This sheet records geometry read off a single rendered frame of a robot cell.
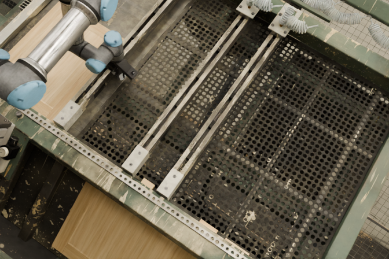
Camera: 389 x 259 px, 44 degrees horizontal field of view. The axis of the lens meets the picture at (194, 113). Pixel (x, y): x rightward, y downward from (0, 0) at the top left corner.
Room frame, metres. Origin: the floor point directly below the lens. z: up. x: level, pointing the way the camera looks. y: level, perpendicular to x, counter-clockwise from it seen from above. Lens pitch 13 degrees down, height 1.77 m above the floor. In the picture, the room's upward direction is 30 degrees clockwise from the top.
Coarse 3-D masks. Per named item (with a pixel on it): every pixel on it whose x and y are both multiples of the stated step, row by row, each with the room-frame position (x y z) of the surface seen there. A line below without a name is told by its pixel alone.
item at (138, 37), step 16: (160, 0) 2.52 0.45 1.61; (176, 0) 2.59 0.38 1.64; (144, 16) 2.45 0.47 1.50; (160, 16) 2.49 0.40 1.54; (144, 32) 2.40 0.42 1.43; (128, 48) 2.33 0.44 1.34; (96, 80) 2.23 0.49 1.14; (80, 96) 2.15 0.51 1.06; (96, 96) 2.22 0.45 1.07; (64, 112) 2.08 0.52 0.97; (80, 112) 2.14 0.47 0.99; (64, 128) 2.06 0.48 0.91
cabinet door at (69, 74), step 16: (48, 16) 2.42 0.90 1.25; (32, 32) 2.35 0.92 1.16; (48, 32) 2.37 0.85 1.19; (96, 32) 2.41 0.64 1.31; (16, 48) 2.29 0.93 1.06; (32, 48) 2.30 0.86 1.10; (64, 64) 2.28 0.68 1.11; (80, 64) 2.30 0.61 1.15; (48, 80) 2.22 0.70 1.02; (64, 80) 2.23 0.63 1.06; (80, 80) 2.24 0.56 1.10; (48, 96) 2.17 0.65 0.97; (64, 96) 2.18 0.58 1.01; (48, 112) 2.12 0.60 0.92
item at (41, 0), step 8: (40, 0) 2.45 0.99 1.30; (48, 0) 2.48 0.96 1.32; (24, 8) 2.40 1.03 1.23; (32, 8) 2.41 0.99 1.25; (40, 8) 2.44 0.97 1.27; (16, 16) 2.37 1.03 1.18; (24, 16) 2.37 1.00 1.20; (32, 16) 2.41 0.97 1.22; (8, 24) 2.33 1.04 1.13; (16, 24) 2.34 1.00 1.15; (24, 24) 2.38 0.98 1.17; (0, 32) 2.30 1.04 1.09; (8, 32) 2.31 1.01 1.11; (16, 32) 2.34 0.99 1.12; (0, 40) 2.27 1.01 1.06; (8, 40) 2.31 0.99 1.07; (0, 48) 2.27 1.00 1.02
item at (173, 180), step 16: (272, 32) 2.50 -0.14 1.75; (272, 48) 2.46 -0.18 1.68; (256, 64) 2.43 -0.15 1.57; (240, 80) 2.32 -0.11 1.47; (240, 96) 2.31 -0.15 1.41; (224, 112) 2.21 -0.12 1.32; (208, 128) 2.18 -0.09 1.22; (192, 144) 2.09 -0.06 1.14; (192, 160) 2.05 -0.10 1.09; (176, 176) 1.99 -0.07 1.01; (160, 192) 1.94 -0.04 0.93
